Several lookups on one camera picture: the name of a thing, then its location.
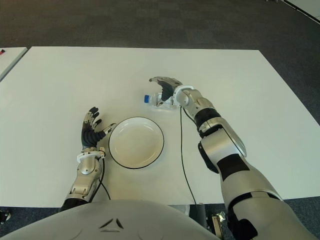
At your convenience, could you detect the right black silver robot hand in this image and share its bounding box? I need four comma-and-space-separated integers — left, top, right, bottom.
148, 76, 183, 106

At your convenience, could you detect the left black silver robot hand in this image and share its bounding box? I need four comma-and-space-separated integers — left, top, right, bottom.
81, 106, 117, 150

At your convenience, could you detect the clear water bottle blue cap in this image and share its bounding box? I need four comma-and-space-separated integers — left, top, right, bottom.
143, 91, 180, 110

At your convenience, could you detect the white plate black rim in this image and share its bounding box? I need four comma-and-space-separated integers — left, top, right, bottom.
108, 116, 165, 169

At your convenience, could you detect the grey robot torso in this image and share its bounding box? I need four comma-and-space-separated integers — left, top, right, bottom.
0, 199, 235, 240

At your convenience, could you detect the white side table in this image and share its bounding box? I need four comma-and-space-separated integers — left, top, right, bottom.
0, 46, 28, 82

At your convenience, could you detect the black table foot caster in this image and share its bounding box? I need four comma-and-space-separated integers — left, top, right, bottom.
0, 209, 12, 222

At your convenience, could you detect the black table leg base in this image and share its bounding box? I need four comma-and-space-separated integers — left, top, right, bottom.
172, 203, 209, 226

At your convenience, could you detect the metal table foot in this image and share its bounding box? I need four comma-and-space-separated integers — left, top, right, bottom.
211, 211, 227, 237

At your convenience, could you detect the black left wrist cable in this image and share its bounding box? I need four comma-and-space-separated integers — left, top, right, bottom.
98, 156, 112, 200

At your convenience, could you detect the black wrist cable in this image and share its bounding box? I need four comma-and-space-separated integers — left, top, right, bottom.
179, 106, 198, 205
98, 156, 112, 200

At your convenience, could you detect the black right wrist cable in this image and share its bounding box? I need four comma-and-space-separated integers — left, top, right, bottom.
179, 106, 198, 205

